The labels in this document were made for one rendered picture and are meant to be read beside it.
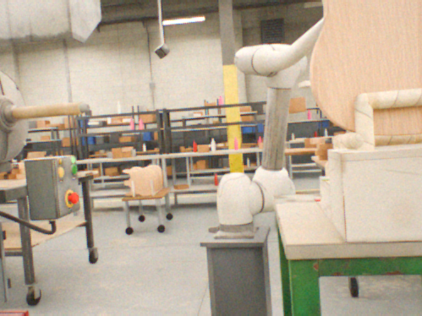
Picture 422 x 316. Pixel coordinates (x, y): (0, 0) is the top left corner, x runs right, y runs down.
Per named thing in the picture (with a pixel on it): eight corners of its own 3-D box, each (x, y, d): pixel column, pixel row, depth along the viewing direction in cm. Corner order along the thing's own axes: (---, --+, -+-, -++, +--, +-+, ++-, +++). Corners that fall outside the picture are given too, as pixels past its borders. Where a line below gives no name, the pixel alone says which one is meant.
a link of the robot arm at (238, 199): (211, 220, 175) (208, 174, 174) (244, 215, 183) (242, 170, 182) (229, 227, 161) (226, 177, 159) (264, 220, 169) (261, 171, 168)
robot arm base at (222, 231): (214, 228, 184) (213, 217, 184) (259, 228, 178) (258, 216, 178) (204, 239, 166) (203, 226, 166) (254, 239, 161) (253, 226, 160)
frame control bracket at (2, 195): (-6, 203, 113) (-8, 190, 113) (31, 193, 132) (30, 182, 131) (6, 202, 112) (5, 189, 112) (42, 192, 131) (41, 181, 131)
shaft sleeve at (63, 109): (17, 122, 101) (11, 111, 98) (22, 114, 103) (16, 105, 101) (81, 117, 98) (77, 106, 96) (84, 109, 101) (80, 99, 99)
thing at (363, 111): (358, 151, 71) (356, 101, 71) (354, 150, 75) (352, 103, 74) (376, 150, 71) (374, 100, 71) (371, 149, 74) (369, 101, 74)
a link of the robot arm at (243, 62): (251, 42, 144) (280, 44, 151) (227, 43, 160) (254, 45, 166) (249, 78, 148) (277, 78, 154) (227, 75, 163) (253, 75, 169)
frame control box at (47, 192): (-21, 245, 120) (-31, 164, 118) (21, 228, 141) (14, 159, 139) (52, 242, 117) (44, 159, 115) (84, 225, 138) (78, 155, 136)
